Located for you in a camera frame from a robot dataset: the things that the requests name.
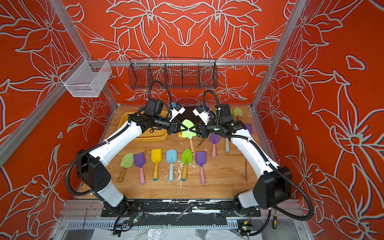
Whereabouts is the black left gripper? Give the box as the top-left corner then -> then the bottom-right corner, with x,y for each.
154,115 -> 190,136

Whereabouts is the pink handled tool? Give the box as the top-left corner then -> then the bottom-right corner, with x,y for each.
210,133 -> 220,158

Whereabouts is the blue shovel white handle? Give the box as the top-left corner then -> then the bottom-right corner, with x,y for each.
166,150 -> 177,182

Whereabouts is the small green shovel wooden handle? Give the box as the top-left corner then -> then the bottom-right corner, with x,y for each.
181,148 -> 193,182

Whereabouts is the yellow shovel yellow handle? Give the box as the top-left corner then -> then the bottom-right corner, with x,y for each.
151,149 -> 162,181

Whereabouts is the purple shovel blade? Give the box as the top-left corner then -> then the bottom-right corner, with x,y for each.
134,153 -> 146,185

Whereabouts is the purple square shovel pink handle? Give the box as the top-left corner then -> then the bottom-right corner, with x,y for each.
245,124 -> 254,135

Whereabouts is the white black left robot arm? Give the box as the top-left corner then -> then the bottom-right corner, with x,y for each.
65,98 -> 187,218

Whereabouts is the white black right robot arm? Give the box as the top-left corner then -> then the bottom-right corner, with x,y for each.
190,101 -> 315,221

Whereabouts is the yellow storage box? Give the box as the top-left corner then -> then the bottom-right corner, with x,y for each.
118,110 -> 169,142

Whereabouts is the hex key on table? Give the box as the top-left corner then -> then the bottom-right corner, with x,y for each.
245,159 -> 248,183

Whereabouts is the black wire wall basket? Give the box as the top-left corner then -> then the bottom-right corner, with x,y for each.
128,58 -> 219,90

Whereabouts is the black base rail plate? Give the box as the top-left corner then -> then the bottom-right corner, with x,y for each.
100,198 -> 262,218

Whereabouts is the wrench on base rail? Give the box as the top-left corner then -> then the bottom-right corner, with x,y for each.
175,203 -> 195,221

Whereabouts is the grey cable duct strip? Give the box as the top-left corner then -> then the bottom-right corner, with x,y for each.
64,218 -> 241,231

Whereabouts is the clear mesh wall basket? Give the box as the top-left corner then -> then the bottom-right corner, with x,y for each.
60,61 -> 112,98

